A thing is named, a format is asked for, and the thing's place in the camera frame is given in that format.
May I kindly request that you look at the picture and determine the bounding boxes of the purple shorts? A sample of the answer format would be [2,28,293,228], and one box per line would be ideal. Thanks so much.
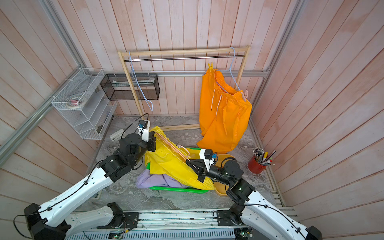
[136,169,188,189]

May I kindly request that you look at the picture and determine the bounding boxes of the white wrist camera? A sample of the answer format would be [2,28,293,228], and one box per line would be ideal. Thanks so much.
[138,120,151,142]
[199,149,218,171]

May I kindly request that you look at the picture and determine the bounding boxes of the red pen cup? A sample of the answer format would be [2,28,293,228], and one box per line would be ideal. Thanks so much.
[248,147,276,174]

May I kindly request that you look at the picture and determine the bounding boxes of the pink wire hanger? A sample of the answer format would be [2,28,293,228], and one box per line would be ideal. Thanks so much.
[155,133,190,161]

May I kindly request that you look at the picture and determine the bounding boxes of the white wire mesh shelf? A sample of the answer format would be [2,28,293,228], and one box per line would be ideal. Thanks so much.
[52,68,117,140]

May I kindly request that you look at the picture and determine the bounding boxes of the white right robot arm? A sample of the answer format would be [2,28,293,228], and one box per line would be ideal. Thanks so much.
[186,157,323,240]

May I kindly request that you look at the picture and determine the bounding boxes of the orange shorts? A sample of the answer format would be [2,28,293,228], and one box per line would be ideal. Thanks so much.
[197,69,252,154]

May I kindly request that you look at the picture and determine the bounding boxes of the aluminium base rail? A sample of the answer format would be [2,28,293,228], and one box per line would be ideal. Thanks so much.
[50,206,304,240]

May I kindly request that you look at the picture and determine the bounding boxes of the yellow plastic tray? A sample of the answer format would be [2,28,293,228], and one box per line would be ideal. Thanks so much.
[214,154,233,197]

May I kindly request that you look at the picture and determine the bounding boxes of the tape roll on shelf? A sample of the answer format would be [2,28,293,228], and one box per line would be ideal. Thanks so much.
[66,96,84,109]

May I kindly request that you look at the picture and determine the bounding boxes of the green plastic basket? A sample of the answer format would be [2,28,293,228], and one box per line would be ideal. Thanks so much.
[146,148,209,194]

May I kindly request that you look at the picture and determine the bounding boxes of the wooden clothes rack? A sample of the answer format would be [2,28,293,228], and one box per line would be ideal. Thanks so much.
[118,45,251,115]

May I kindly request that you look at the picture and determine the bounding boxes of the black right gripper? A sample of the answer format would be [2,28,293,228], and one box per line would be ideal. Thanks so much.
[188,160,234,188]

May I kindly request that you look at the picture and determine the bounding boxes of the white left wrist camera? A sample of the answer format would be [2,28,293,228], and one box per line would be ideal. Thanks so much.
[138,120,151,142]

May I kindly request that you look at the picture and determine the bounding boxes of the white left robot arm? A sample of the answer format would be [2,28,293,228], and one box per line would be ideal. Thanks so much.
[22,117,156,240]

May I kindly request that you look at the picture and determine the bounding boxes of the light blue wire hanger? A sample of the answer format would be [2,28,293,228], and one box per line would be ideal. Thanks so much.
[128,51,154,111]

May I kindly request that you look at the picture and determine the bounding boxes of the pink clothespin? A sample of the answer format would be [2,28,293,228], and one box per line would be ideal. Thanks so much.
[243,90,249,101]

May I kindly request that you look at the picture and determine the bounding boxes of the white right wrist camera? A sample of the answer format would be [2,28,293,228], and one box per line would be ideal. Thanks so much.
[199,149,218,171]

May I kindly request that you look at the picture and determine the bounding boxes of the yellow shorts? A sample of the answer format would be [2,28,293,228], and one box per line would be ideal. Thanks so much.
[145,127,215,191]

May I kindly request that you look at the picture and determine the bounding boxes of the black mesh wall basket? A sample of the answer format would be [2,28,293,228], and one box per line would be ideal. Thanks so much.
[100,73,161,101]

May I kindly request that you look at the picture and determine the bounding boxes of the small white device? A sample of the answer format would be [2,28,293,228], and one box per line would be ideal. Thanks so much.
[110,129,125,141]

